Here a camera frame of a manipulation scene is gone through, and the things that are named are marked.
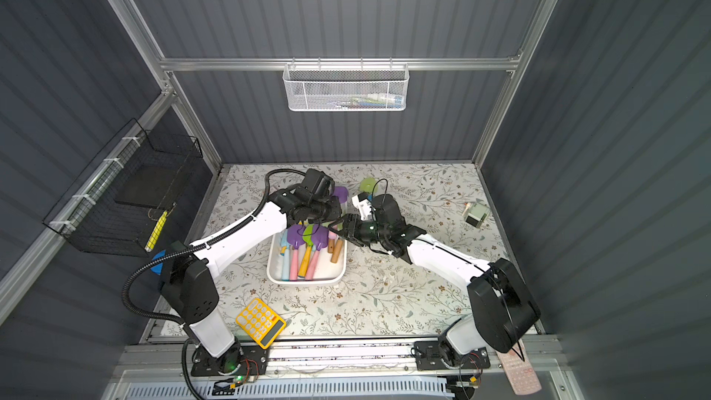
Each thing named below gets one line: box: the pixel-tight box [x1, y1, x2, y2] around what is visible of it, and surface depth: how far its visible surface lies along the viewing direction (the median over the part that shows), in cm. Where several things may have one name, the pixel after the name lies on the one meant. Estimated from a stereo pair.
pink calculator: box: [496, 338, 542, 396], surface depth 72 cm
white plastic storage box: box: [266, 228, 349, 287], surface depth 89 cm
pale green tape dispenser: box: [461, 198, 491, 228], surface depth 101 cm
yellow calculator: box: [235, 297, 287, 350], surface depth 80 cm
